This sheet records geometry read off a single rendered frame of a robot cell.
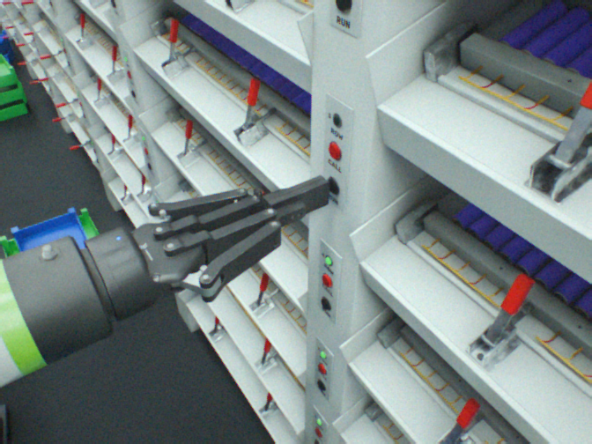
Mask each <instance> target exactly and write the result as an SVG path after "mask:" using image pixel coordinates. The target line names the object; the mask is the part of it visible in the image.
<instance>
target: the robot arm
mask: <svg viewBox="0 0 592 444"><path fill-rule="evenodd" d="M234 200H237V202H236V203H235V202H234ZM328 204H329V181H327V180H326V179H325V178H324V177H323V176H321V175H319V176H316V177H315V178H312V179H310V180H307V181H304V182H301V183H299V184H296V185H294V186H291V187H290V188H285V189H279V190H278V191H274V192H271V193H269V194H267V195H265V196H263V192H262V191H261V190H260V189H254V195H253V196H251V195H250V194H249V193H248V190H247V189H244V188H240V189H233V190H228V191H224V192H220V193H216V194H211V195H207V196H200V197H195V198H190V199H187V200H182V201H178V202H173V203H150V204H149V205H148V206H147V208H148V212H149V218H148V221H147V223H145V224H142V225H141V226H139V227H138V228H137V229H136V230H134V231H133V232H130V231H129V230H128V229H126V228H124V227H118V228H116V229H114V230H111V231H108V232H106V233H102V234H99V235H97V236H94V237H92V238H89V239H87V240H84V245H85V248H82V249H80V248H79V246H78V244H77V242H76V240H75V239H74V237H72V236H70V235H67V236H64V237H62V238H60V239H57V240H52V241H51V242H48V243H45V244H42V245H40V246H38V247H35V248H31V249H28V250H26V251H23V252H21V253H18V254H16V255H11V256H9V257H6V258H4V259H1V260H0V388H1V387H3V386H5V385H7V384H9V383H11V382H13V381H15V380H17V379H19V378H21V377H23V376H25V375H27V374H30V373H32V372H34V371H36V370H38V369H40V368H43V367H45V366H47V365H49V364H51V363H54V362H56V361H57V360H59V359H63V358H65V357H67V356H69V355H71V354H72V353H75V352H78V351H80V350H82V349H84V348H86V347H88V346H90V345H92V344H96V343H98V342H99V341H101V340H103V339H106V338H108V337H111V336H112V335H113V332H114V330H113V327H112V323H111V321H110V319H109V318H110V317H113V316H114V317H115V319H116V320H117V321H118V322H119V321H122V320H124V319H126V318H128V317H130V316H132V315H135V314H137V313H140V312H142V311H144V310H145V309H148V308H150V307H153V306H154V305H155V304H156V302H157V300H158V299H159V298H160V297H161V296H163V295H165V294H169V293H179V292H183V291H185V290H186V289H189V290H191V291H194V292H198V293H201V295H202V300H203V301H204V302H206V303H211V302H213V301H214V300H215V299H216V298H217V297H218V295H219V294H220V292H221V291H222V289H223V288H224V287H225V285H227V284H229V283H230V282H231V281H233V280H234V279H236V278H237V277H238V276H239V275H241V274H242V273H243V272H245V271H246V270H248V269H249V268H251V267H252V266H254V265H255V264H256V263H258V262H260V261H261V260H262V259H263V258H264V257H266V256H267V255H269V254H270V253H272V252H273V251H274V250H276V249H277V248H279V247H280V246H281V227H283V226H287V225H289V224H291V223H293V222H295V221H297V220H300V219H302V218H304V217H305V216H306V214H308V213H309V212H311V211H315V210H317V209H320V208H322V207H324V206H326V205H328Z"/></svg>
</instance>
